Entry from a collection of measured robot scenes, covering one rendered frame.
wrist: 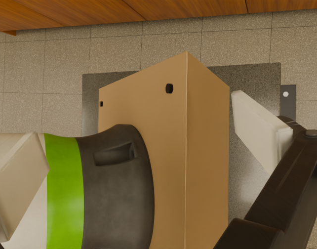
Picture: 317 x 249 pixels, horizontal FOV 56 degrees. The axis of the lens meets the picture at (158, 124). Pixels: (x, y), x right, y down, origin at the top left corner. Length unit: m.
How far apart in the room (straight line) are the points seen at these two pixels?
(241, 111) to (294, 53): 1.23
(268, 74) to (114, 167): 0.26
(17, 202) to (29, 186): 0.02
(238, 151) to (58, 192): 0.27
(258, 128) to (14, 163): 0.13
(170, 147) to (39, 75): 1.68
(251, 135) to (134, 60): 1.40
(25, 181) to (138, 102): 0.16
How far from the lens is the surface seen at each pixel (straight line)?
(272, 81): 0.44
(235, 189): 0.45
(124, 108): 0.36
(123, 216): 0.28
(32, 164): 0.20
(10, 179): 0.17
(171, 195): 0.25
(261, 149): 0.16
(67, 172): 0.27
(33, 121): 1.90
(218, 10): 1.31
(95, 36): 1.71
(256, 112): 0.16
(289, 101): 1.37
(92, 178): 0.28
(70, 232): 0.28
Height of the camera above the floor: 1.38
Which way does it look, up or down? 69 degrees down
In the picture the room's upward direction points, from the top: 90 degrees counter-clockwise
